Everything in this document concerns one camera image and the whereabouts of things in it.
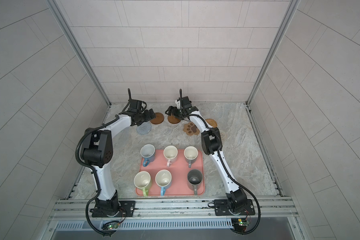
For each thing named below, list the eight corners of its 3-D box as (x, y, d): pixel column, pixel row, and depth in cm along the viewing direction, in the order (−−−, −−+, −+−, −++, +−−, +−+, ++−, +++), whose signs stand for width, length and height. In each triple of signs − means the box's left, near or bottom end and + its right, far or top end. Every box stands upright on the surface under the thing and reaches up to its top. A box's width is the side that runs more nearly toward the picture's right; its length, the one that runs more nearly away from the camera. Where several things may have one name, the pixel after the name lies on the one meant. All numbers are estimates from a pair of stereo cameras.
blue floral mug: (146, 169, 85) (142, 163, 78) (143, 153, 92) (139, 146, 84) (158, 165, 87) (156, 158, 79) (155, 150, 93) (152, 142, 85)
